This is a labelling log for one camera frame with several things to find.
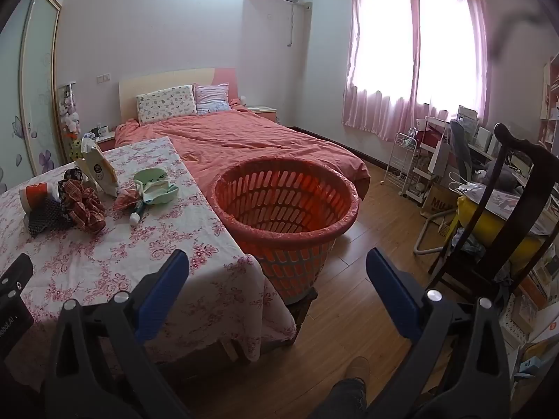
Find hanging plush toys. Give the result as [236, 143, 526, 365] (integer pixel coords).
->
[59, 83, 83, 158]

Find white bookshelf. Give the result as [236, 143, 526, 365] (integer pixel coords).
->
[539, 54, 559, 149]

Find tan shoe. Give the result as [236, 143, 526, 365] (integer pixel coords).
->
[345, 356, 371, 385]

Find flower print sliding wardrobe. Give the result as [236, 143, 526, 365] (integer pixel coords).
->
[0, 0, 62, 193]

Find orange plastic laundry basket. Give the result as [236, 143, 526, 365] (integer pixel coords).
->
[212, 157, 361, 306]

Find pink striped pillow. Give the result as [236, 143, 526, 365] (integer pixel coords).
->
[193, 83, 231, 115]

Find dark wooden chair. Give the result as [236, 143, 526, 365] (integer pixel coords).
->
[430, 123, 559, 302]

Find dark dotted cloth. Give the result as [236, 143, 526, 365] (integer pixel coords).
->
[28, 198, 73, 238]

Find grey office chair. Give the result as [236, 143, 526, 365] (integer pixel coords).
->
[450, 120, 474, 184]

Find floral print pillow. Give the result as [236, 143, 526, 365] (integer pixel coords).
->
[136, 85, 198, 124]

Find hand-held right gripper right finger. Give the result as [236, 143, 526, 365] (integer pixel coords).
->
[366, 248, 511, 419]

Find red plaid scrunchie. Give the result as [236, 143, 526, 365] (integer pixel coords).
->
[57, 168, 106, 233]

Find light green sock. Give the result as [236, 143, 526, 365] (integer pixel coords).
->
[133, 168, 180, 206]

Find air conditioner pipe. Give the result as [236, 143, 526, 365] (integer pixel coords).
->
[286, 2, 313, 47]

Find white yellow snack bag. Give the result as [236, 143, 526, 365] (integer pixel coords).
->
[74, 139, 119, 197]

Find person's leg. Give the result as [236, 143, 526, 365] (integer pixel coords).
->
[306, 377, 368, 419]

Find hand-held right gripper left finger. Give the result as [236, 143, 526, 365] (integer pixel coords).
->
[44, 250, 193, 419]

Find beige pink headboard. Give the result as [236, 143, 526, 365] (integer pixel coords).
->
[119, 67, 240, 125]

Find orange bed duvet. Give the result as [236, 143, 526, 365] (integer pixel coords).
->
[114, 104, 371, 201]

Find brown cardboard box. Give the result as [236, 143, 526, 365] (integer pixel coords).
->
[421, 183, 459, 219]

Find pink curtain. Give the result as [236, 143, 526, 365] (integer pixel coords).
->
[342, 0, 420, 142]
[411, 0, 490, 118]

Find white wire rack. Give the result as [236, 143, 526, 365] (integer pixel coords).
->
[384, 131, 437, 204]

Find orange paper cup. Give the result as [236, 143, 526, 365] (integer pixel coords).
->
[20, 182, 55, 212]

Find white metal tube frame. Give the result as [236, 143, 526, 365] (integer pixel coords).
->
[415, 207, 459, 256]

